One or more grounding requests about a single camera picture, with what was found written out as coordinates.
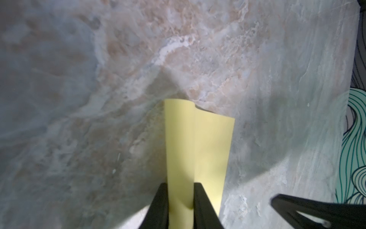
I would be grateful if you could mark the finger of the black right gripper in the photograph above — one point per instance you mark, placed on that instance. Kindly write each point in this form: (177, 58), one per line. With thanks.
(340, 216)

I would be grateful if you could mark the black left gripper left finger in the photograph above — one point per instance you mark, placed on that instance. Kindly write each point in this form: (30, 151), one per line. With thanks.
(157, 215)

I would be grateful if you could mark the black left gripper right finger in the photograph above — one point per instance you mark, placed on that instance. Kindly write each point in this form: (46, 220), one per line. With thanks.
(205, 216)

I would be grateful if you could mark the light yellow square paper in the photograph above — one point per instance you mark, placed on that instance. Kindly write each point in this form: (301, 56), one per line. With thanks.
(198, 144)

